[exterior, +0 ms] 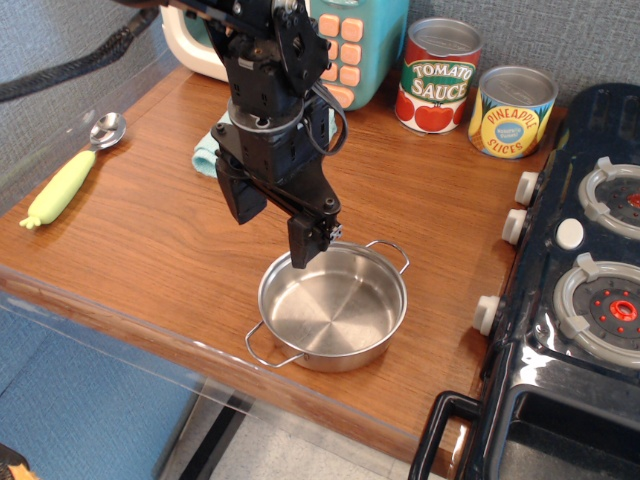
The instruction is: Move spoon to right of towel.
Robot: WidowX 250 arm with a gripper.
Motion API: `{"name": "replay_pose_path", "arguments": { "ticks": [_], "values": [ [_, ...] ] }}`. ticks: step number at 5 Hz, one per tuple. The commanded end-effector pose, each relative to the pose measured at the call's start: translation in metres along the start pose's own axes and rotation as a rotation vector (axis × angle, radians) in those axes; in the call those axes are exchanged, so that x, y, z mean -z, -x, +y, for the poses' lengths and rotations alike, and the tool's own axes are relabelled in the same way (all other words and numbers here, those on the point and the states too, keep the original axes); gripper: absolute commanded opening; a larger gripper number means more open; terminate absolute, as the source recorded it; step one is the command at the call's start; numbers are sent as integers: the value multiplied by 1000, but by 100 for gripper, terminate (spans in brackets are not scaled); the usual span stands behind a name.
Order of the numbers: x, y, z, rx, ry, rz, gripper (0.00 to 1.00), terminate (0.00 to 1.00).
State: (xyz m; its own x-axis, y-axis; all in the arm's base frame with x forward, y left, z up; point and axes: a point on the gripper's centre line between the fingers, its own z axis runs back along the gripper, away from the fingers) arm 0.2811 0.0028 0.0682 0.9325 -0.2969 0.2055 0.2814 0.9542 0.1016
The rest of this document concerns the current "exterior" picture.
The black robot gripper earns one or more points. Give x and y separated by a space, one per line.
279 160

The spoon with yellow-green handle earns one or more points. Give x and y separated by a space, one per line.
54 198

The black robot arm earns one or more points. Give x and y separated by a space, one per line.
272 52

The silver steel pot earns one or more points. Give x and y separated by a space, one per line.
337 314

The light teal folded cloth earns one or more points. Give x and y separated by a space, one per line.
204 157

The toy microwave teal and cream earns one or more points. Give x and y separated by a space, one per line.
366 40

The tomato sauce can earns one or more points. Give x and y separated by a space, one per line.
440 63

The pineapple slices can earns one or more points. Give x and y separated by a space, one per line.
511 111

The black toy stove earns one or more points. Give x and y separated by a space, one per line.
560 393

